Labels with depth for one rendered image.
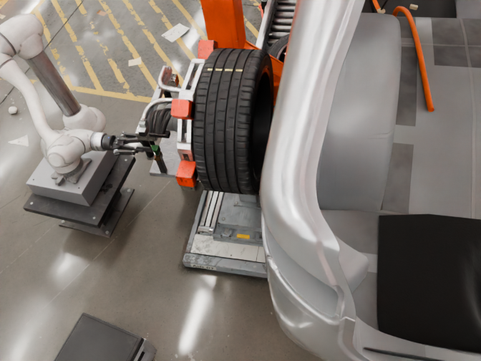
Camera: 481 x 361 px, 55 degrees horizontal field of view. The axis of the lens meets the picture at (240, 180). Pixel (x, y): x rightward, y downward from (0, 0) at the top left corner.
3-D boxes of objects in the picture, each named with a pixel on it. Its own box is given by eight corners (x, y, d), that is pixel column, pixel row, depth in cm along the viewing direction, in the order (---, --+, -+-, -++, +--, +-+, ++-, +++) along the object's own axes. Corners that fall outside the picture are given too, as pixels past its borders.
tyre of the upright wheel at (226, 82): (275, 131, 257) (253, 224, 214) (234, 128, 262) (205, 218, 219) (273, 21, 209) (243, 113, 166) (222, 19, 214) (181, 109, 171)
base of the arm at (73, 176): (46, 183, 261) (41, 177, 256) (67, 154, 272) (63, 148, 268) (72, 190, 255) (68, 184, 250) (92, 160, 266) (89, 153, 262)
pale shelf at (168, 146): (179, 178, 253) (177, 175, 250) (149, 175, 256) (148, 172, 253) (197, 120, 276) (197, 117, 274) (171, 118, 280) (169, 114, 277)
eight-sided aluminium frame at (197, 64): (205, 199, 224) (182, 124, 180) (192, 198, 225) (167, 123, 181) (228, 117, 254) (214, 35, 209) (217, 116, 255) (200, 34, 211)
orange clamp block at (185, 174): (200, 170, 204) (195, 187, 199) (182, 169, 206) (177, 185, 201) (197, 161, 199) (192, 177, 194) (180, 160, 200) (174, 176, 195)
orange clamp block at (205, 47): (213, 60, 208) (214, 40, 206) (196, 59, 210) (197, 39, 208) (217, 61, 215) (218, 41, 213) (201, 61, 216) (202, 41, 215)
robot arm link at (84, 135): (101, 147, 226) (88, 158, 215) (73, 145, 229) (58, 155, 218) (98, 127, 221) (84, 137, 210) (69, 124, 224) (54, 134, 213)
